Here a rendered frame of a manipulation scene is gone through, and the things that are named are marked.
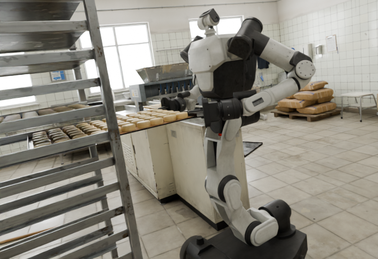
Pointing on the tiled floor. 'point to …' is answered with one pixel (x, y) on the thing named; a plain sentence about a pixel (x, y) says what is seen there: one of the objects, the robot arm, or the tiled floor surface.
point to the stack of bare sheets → (248, 146)
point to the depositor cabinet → (150, 160)
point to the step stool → (359, 103)
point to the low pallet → (307, 114)
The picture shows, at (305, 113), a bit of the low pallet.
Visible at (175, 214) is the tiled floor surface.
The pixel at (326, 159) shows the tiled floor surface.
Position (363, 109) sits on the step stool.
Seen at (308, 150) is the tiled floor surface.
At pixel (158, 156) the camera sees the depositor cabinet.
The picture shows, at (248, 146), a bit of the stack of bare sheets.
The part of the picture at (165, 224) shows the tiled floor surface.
